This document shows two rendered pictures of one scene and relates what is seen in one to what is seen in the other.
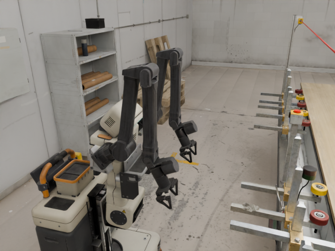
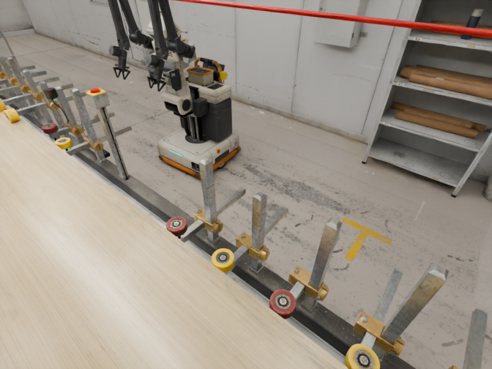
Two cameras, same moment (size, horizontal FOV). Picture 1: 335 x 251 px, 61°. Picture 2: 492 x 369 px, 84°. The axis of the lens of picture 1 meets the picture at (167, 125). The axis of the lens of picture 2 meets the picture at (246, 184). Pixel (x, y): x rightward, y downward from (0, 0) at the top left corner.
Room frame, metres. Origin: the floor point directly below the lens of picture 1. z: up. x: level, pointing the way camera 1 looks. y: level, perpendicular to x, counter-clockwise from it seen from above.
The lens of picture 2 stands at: (2.75, -1.78, 1.71)
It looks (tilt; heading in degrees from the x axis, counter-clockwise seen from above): 39 degrees down; 109
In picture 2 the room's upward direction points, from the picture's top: 1 degrees clockwise
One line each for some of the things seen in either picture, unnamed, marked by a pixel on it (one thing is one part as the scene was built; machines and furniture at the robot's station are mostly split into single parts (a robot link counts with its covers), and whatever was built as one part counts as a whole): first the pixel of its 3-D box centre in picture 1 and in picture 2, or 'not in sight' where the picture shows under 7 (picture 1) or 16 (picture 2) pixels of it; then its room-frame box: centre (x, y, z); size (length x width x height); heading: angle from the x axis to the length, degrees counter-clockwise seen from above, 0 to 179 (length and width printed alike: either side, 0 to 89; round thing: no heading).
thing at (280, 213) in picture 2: (279, 116); (256, 238); (2.56, -1.08, 0.83); 0.43 x 0.03 x 0.04; 70
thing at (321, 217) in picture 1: (317, 223); (52, 133); (1.09, -0.72, 0.85); 0.08 x 0.08 x 0.11
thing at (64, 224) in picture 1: (84, 214); (201, 105); (1.48, 0.54, 0.59); 0.55 x 0.34 x 0.83; 164
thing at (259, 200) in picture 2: (285, 110); (257, 241); (2.58, -1.14, 0.88); 0.04 x 0.04 x 0.48; 70
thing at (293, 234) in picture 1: (295, 236); (50, 104); (0.91, -0.53, 0.95); 0.14 x 0.06 x 0.05; 160
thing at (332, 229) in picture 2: (286, 98); (318, 271); (2.81, -1.22, 0.92); 0.04 x 0.04 x 0.48; 70
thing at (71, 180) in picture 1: (75, 177); (200, 76); (1.49, 0.57, 0.87); 0.23 x 0.15 x 0.11; 164
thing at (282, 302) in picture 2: (300, 108); (281, 309); (2.73, -1.35, 0.85); 0.08 x 0.08 x 0.11
